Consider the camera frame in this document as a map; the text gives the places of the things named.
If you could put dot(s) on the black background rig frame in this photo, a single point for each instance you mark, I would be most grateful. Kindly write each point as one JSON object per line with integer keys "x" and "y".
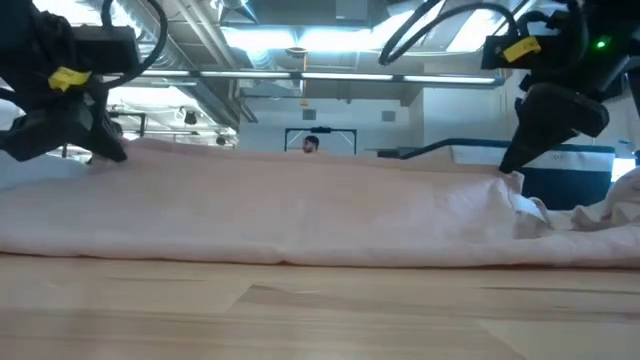
{"x": 130, "y": 114}
{"x": 320, "y": 130}

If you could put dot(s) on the navy fabric basket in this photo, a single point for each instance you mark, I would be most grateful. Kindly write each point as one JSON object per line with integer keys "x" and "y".
{"x": 565, "y": 175}

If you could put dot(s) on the white towel with red checks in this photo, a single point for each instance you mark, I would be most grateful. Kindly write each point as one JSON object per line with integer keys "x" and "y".
{"x": 620, "y": 200}

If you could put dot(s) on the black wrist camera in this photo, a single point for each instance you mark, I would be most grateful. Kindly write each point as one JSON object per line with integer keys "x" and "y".
{"x": 107, "y": 50}
{"x": 500, "y": 59}

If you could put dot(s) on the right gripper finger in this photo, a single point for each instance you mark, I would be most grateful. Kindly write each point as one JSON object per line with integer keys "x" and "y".
{"x": 555, "y": 115}

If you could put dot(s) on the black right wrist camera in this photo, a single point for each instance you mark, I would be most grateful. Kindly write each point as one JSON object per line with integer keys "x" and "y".
{"x": 500, "y": 59}

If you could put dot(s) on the black hanging lamp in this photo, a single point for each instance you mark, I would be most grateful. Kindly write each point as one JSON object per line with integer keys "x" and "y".
{"x": 190, "y": 117}

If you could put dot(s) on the grey wall vent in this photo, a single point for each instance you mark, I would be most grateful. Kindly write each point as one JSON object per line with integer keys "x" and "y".
{"x": 388, "y": 116}
{"x": 309, "y": 115}

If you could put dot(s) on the person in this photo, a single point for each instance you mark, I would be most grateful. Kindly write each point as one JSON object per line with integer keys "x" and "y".
{"x": 311, "y": 144}

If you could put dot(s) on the long ceiling light bar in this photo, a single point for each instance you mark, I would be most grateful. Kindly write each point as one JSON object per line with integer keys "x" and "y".
{"x": 350, "y": 76}

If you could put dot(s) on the plain pink towel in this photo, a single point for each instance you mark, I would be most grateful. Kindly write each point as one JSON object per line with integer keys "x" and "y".
{"x": 300, "y": 210}

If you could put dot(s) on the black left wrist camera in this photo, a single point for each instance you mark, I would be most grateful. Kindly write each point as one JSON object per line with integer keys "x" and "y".
{"x": 107, "y": 50}

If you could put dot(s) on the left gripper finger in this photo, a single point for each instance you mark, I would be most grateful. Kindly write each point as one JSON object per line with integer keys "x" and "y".
{"x": 60, "y": 130}

